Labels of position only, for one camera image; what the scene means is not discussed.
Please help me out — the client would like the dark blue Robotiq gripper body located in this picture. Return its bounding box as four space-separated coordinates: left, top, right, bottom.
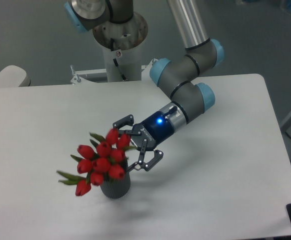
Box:
131 111 174 151

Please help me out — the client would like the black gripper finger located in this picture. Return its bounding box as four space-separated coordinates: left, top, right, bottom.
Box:
112 114 136 137
127 138 164 173

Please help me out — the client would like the red tulip bouquet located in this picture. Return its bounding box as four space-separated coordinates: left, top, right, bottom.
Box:
57 128 134 197

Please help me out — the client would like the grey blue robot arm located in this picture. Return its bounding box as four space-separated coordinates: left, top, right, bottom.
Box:
64 0 224 171

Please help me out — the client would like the dark grey ribbed vase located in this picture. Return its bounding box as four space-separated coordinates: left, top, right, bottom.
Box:
100 173 131 199

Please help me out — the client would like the beige chair armrest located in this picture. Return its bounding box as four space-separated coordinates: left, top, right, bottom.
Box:
0 65 31 89

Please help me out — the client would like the black cable on pedestal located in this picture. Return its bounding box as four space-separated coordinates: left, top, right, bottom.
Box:
112 58 128 82

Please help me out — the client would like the white metal base frame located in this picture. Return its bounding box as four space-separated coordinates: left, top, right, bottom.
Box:
69 58 162 85

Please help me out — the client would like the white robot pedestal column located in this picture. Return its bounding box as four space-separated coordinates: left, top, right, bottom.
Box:
92 12 148 82

